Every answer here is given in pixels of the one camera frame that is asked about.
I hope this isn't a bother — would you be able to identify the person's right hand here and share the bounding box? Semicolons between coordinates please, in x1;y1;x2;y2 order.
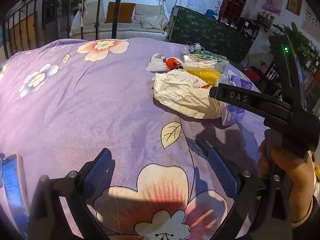
271;146;315;223

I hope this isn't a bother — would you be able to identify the purple snack bag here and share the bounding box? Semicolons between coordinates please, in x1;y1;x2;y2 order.
220;73;259;127

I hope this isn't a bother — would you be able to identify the blue screen phone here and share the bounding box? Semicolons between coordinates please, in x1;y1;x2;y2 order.
2;153;30;239

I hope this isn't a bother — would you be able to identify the purple floral tablecloth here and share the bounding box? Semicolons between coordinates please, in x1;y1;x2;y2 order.
1;38;265;239

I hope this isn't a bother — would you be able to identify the white crumpled plastic bag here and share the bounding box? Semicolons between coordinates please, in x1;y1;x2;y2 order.
152;69;221;119

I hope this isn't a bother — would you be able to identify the green milk carton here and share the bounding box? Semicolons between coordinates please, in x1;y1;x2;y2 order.
188;50;229;63

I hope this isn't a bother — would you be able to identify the crumpled silver wrapper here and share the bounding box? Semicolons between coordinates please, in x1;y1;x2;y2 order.
188;43;204;51

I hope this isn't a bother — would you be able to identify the small white bag red item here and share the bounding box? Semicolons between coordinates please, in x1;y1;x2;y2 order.
146;53;183;72

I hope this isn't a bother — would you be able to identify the red phone booth cabinet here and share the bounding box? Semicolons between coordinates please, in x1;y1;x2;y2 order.
218;0;247;25

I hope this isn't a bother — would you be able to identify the green patterned covered table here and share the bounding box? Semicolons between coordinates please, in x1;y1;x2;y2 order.
168;6;253;63

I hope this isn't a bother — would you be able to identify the white wicker swing sofa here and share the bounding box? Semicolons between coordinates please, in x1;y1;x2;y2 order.
70;0;169;41

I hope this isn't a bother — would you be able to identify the orange cushion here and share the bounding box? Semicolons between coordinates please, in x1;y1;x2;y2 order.
105;2;136;23

